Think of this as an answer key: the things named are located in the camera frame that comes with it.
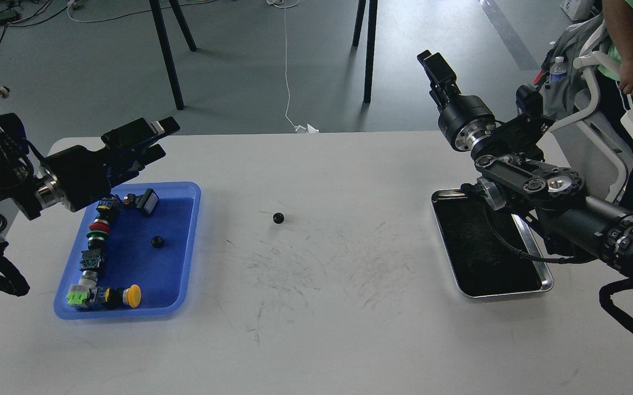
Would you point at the black square push button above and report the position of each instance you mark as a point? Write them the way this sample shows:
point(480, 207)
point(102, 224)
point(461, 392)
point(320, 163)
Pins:
point(146, 203)

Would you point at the black stand leg right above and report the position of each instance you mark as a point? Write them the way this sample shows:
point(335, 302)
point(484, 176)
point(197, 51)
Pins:
point(370, 41)

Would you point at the black switch contact block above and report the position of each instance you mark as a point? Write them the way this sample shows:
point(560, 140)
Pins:
point(93, 260)

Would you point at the green block silver switch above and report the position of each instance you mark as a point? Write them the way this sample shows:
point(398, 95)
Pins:
point(84, 294)

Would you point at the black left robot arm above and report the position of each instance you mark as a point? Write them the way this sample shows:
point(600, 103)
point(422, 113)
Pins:
point(19, 167)

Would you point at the green push button switch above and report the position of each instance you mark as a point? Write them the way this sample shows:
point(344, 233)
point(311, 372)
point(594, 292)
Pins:
point(95, 236)

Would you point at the small black gear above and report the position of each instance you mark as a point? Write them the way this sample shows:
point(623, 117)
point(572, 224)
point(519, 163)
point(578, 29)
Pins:
point(157, 242)
point(278, 217)

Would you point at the black stand leg left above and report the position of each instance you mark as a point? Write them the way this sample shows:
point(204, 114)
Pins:
point(166, 50)

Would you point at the blue plastic tray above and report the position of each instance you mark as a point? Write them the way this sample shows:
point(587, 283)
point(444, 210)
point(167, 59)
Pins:
point(162, 274)

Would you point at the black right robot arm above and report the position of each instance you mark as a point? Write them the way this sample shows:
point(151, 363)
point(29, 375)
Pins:
point(553, 200)

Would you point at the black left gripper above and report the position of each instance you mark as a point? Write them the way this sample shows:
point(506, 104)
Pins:
point(78, 177)

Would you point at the silver metal tray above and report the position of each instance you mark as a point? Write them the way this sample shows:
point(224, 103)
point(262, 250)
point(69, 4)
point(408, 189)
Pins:
point(478, 241)

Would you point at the grey backpack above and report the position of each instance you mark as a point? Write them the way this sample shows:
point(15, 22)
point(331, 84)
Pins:
point(576, 40)

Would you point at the white chair frame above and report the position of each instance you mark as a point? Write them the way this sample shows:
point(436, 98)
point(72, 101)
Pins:
point(594, 124)

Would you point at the yellow mushroom push button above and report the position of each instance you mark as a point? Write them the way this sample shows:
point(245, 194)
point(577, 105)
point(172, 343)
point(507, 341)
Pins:
point(122, 297)

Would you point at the clear water bottle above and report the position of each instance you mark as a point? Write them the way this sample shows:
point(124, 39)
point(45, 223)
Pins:
point(558, 69)

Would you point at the black blue switch block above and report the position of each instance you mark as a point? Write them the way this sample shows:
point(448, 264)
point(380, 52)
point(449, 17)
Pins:
point(109, 208)

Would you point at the red push button switch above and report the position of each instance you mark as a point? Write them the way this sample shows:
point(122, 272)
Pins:
point(100, 225)

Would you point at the black stand leg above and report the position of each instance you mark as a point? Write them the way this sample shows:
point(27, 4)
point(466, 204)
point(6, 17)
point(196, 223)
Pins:
point(166, 50)
point(370, 41)

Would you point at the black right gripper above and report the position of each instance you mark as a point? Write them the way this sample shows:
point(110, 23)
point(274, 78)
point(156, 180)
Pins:
point(464, 119)

